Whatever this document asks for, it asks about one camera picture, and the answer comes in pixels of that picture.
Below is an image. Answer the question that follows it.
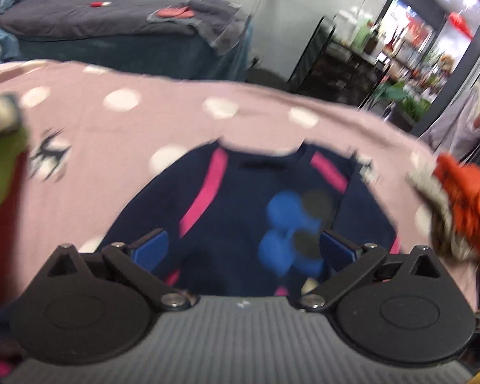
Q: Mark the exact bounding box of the navy cartoon mouse sweater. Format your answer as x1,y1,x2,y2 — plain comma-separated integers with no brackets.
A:
103,142,399,297

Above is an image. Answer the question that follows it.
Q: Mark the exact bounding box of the beige grey garment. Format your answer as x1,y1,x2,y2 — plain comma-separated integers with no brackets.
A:
407,167,479,262

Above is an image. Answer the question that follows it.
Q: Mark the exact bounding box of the pink polka dot bedspread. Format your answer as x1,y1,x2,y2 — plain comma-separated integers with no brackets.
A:
0,58,479,313

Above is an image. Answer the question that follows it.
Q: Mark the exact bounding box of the dark red folded garment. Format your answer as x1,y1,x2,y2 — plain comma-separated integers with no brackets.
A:
0,151,28,305

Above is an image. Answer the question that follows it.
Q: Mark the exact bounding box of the orange knit garment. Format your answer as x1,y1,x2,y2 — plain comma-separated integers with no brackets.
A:
434,154,480,256

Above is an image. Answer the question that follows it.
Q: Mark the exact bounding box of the black metal shelf rack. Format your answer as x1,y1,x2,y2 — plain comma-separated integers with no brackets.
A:
287,17,388,108

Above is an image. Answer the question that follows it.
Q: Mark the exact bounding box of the striped grey white garment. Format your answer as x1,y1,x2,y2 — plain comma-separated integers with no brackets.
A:
0,93,22,136

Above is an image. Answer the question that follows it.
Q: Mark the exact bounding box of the dark grey massage bed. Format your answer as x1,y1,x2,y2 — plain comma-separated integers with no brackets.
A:
0,0,252,81

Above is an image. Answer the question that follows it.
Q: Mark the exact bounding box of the grey towel on bed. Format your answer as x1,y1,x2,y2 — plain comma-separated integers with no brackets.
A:
146,0,251,56

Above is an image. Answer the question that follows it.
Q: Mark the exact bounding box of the red small item on bed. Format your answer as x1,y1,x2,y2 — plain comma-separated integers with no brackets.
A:
90,1,112,8

